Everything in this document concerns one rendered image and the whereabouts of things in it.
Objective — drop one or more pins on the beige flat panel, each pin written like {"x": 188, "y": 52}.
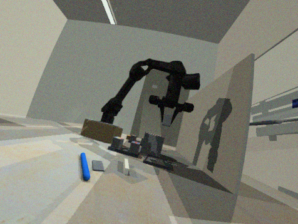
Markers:
{"x": 214, "y": 135}

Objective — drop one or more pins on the blue cylinder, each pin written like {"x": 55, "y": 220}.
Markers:
{"x": 85, "y": 169}

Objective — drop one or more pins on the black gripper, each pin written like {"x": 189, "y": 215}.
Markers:
{"x": 171, "y": 99}

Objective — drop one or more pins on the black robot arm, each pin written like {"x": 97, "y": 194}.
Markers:
{"x": 178, "y": 77}

